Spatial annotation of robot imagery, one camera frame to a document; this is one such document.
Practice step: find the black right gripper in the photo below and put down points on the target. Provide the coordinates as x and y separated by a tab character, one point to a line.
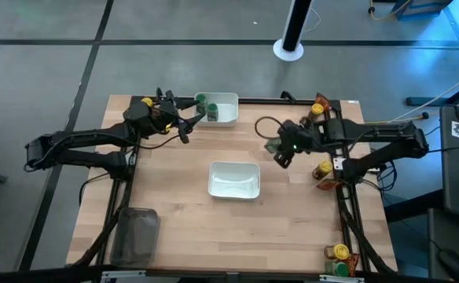
298	137

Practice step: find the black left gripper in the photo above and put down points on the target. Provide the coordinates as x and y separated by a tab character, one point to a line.
164	114

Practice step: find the yellow lid spice jar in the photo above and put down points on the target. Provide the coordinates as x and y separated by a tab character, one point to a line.
147	101
324	168
340	252
318	109

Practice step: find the orange taco seasoning packet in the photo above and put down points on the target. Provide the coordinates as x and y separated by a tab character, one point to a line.
328	184
324	100
354	264

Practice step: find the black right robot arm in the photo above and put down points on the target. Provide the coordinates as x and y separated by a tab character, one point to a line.
371	131

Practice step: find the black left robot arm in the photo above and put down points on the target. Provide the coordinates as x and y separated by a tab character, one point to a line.
88	137

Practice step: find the white plastic bin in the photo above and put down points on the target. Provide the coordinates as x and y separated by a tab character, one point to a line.
227	114
233	181

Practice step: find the dark translucent plastic bin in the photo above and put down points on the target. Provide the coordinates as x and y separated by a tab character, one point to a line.
135	236

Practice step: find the black white pole round base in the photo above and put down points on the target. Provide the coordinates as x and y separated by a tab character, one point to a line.
294	31

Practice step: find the black stand foot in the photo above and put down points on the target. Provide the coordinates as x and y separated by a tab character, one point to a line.
430	101

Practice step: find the blue metal stand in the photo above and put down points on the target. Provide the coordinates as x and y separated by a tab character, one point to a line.
410	9

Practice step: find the black rig crossbeam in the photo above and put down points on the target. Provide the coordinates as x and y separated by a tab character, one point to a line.
37	277

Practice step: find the black frame clamp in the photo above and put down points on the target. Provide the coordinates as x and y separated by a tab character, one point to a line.
288	96
159	92

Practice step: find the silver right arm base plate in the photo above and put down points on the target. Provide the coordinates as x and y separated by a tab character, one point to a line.
338	164

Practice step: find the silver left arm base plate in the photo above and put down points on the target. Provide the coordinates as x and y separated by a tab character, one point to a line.
132	159

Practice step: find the silver crossbeam bracket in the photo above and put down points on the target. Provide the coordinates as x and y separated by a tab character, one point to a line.
121	274
341	279

